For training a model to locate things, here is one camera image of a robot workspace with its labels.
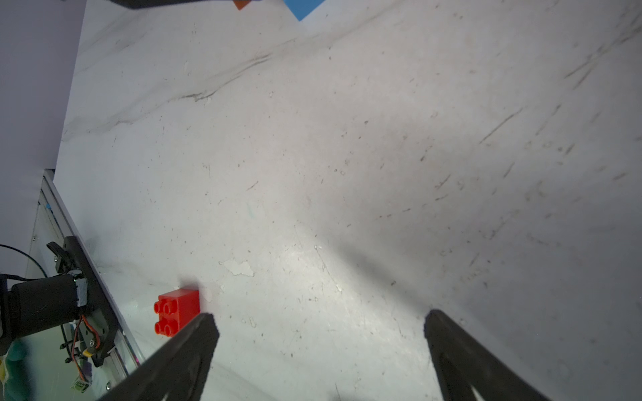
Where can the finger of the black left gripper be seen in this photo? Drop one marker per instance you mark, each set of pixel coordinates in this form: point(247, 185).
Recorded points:
point(145, 4)

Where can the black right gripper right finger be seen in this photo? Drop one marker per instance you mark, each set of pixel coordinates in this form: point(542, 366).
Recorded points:
point(465, 369)

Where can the blue lego brick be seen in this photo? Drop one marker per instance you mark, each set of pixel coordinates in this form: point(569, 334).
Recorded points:
point(302, 8)

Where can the red lego brick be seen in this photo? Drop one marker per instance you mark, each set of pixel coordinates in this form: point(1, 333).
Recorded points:
point(175, 310)

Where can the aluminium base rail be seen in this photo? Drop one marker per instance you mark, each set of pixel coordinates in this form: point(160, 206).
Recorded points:
point(90, 350)

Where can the orange lego brick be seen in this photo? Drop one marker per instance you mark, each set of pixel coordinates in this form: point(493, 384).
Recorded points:
point(241, 4)

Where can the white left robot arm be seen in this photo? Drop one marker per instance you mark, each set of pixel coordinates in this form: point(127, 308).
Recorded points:
point(24, 310)

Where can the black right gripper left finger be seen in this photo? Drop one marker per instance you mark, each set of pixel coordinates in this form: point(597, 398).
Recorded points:
point(178, 370)

